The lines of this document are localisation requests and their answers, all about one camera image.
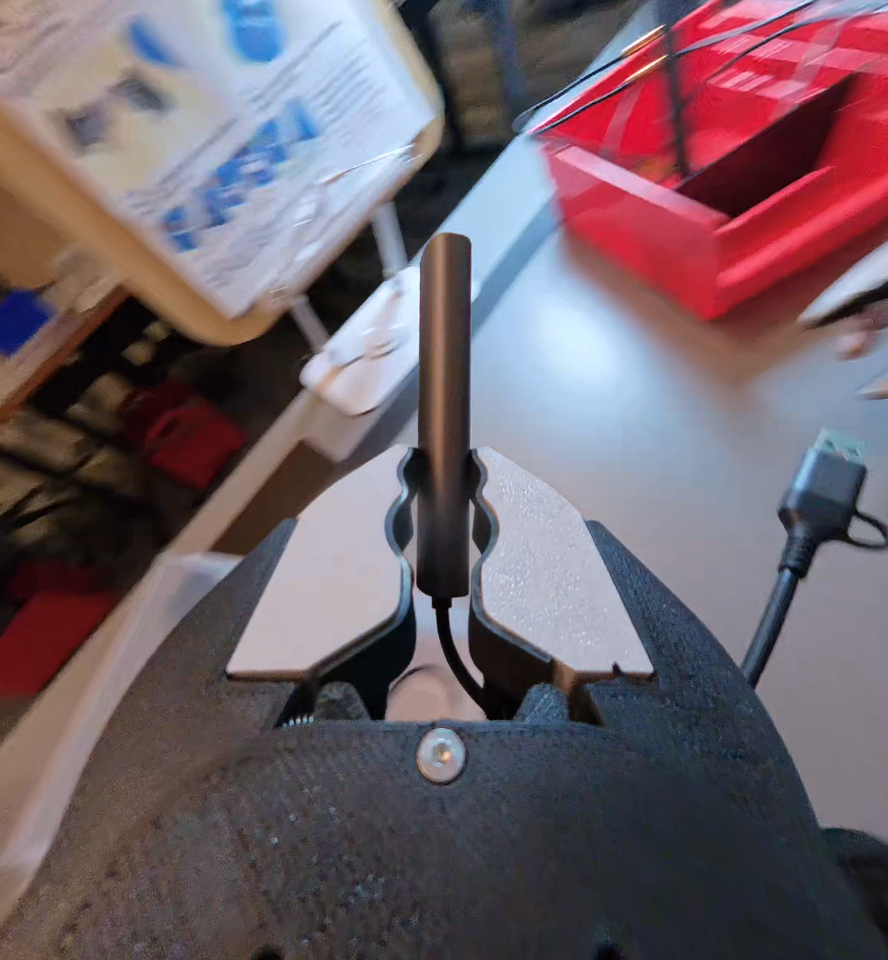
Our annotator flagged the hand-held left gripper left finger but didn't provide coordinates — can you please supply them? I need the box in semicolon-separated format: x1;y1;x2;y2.
225;444;420;684

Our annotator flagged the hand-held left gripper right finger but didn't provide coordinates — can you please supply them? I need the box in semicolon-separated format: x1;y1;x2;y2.
468;447;656;682

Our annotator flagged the grey slim usb hub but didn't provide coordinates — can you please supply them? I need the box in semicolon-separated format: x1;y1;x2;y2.
416;233;492;717

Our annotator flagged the red plastic bin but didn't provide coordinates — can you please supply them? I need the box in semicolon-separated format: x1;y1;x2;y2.
528;0;888;322

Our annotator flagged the clear plastic bin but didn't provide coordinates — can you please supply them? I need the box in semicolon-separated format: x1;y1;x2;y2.
0;551;244;946

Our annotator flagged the orange plug braided cable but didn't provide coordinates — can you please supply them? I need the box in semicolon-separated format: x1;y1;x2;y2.
511;0;888;136

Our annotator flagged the black bin divider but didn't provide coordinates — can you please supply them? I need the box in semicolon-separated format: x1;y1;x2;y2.
672;73;859;220

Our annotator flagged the red bag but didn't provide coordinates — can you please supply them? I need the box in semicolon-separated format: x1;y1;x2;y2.
0;588;119;702
142;378;249;492

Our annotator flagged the instruction sheet on stand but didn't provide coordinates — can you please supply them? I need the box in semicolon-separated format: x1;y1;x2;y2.
0;0;483;419

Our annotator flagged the blue box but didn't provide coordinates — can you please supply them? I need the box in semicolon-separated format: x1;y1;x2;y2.
0;292;57;355

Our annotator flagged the printed instruction sheet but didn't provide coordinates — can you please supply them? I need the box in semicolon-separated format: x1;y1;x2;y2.
0;0;434;320

